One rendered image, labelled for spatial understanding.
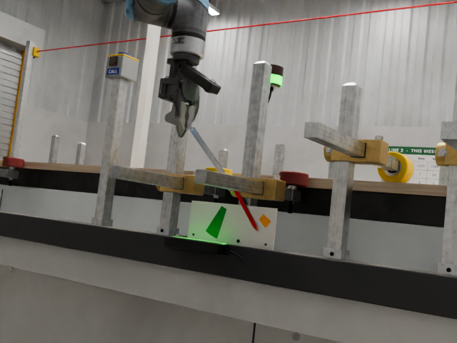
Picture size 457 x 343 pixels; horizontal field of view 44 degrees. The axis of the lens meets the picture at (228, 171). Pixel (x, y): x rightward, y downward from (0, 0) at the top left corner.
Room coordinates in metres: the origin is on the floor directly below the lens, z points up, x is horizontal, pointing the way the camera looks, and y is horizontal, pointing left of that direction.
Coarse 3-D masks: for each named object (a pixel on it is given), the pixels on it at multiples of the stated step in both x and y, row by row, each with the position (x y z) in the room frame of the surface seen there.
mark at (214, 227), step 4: (220, 208) 1.46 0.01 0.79; (224, 208) 1.45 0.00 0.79; (220, 212) 1.46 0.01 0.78; (224, 212) 1.45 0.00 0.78; (216, 216) 1.46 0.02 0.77; (220, 216) 1.46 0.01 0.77; (212, 220) 1.47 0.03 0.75; (216, 220) 1.46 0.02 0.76; (220, 220) 1.46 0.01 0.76; (212, 224) 1.47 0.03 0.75; (216, 224) 1.46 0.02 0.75; (220, 224) 1.45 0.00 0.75; (208, 228) 1.48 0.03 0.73; (212, 228) 1.47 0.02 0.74; (216, 228) 1.46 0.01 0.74; (208, 232) 1.48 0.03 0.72; (212, 232) 1.47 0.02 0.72; (216, 232) 1.46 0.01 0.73; (216, 236) 1.46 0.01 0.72
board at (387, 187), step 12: (24, 168) 2.28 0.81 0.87; (36, 168) 2.24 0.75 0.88; (48, 168) 2.19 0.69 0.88; (60, 168) 2.16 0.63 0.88; (72, 168) 2.12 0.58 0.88; (84, 168) 2.08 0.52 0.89; (96, 168) 2.04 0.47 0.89; (144, 168) 1.91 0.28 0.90; (312, 180) 1.56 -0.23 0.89; (324, 180) 1.54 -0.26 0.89; (360, 180) 1.48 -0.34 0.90; (384, 192) 1.44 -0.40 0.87; (396, 192) 1.42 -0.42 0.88; (408, 192) 1.41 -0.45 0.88; (420, 192) 1.39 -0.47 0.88; (432, 192) 1.37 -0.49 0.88; (444, 192) 1.36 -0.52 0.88
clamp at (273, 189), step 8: (264, 184) 1.39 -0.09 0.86; (272, 184) 1.38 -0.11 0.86; (280, 184) 1.39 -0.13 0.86; (232, 192) 1.45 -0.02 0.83; (240, 192) 1.43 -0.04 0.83; (264, 192) 1.39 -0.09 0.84; (272, 192) 1.37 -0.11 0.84; (280, 192) 1.39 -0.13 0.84; (272, 200) 1.42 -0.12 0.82; (280, 200) 1.40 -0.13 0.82
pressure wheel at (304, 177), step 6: (282, 174) 1.52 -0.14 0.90; (288, 174) 1.51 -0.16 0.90; (294, 174) 1.51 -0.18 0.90; (300, 174) 1.51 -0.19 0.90; (306, 174) 1.52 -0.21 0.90; (282, 180) 1.52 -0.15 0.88; (288, 180) 1.51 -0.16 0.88; (294, 180) 1.50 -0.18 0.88; (300, 180) 1.51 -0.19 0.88; (306, 180) 1.52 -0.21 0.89; (288, 186) 1.54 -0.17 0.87; (294, 186) 1.53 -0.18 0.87; (300, 186) 1.56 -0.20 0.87; (306, 186) 1.54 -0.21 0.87; (288, 204) 1.54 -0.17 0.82; (288, 210) 1.54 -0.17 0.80
